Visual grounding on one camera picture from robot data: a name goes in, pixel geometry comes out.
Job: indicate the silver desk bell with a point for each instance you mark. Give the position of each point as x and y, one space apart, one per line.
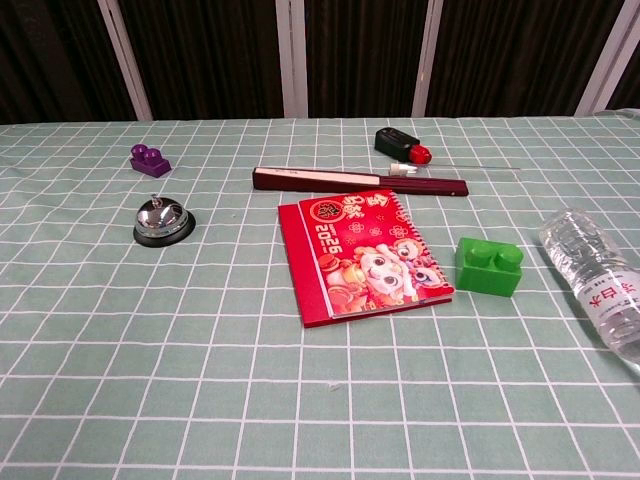
159 220

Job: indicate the green toy building brick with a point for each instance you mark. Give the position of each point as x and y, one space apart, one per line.
487 268

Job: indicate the green white checked tablecloth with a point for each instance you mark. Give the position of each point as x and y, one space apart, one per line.
250 375

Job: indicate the dark red folded hand fan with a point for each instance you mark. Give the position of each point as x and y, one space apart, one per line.
360 181

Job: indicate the clear plastic water bottle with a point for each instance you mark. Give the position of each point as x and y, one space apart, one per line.
592 280

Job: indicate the white partition frame post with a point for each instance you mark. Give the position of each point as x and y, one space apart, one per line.
607 55
292 60
427 55
125 55

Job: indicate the black and red lighter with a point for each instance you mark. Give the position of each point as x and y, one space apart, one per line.
400 144

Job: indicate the purple toy building brick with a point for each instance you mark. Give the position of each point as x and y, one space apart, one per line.
150 162

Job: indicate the red 2026 desk calendar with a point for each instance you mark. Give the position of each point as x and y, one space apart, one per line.
360 255

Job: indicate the clear glass rod white cap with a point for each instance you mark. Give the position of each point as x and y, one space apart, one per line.
403 169

